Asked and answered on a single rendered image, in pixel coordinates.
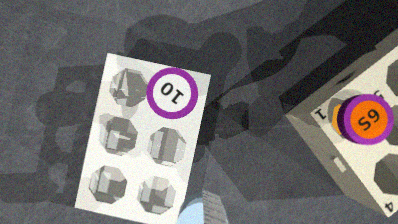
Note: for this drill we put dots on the white tube rack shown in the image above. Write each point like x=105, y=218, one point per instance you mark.
x=160, y=149

